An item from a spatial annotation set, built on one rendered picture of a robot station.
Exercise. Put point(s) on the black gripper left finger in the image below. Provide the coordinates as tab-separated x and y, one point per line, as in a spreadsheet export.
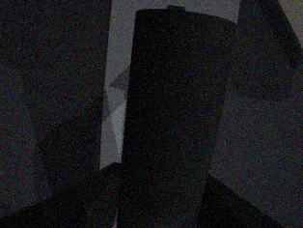
91	203

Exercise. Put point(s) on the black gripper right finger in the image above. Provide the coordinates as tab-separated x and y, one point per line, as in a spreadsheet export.
222	208

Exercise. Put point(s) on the dark grey flat mat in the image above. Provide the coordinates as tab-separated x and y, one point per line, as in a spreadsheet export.
52	67

